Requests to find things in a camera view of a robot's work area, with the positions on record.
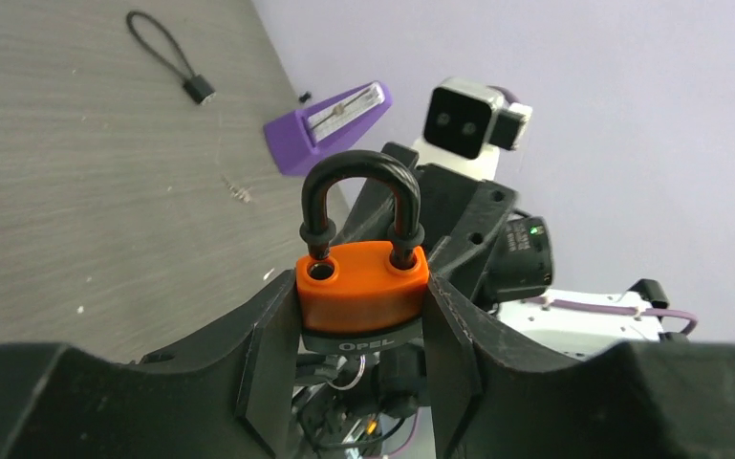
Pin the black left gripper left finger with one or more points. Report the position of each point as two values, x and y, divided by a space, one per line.
224 391

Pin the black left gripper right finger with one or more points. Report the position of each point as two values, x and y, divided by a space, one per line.
498 394

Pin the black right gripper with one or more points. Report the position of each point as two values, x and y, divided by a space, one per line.
462 218

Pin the orange black padlock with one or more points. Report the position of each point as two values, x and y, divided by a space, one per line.
366 296

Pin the black headed keys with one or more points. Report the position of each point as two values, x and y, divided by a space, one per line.
336 390

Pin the small silver keys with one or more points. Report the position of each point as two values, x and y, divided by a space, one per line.
238 193

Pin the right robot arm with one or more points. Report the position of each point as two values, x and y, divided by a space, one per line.
501 257

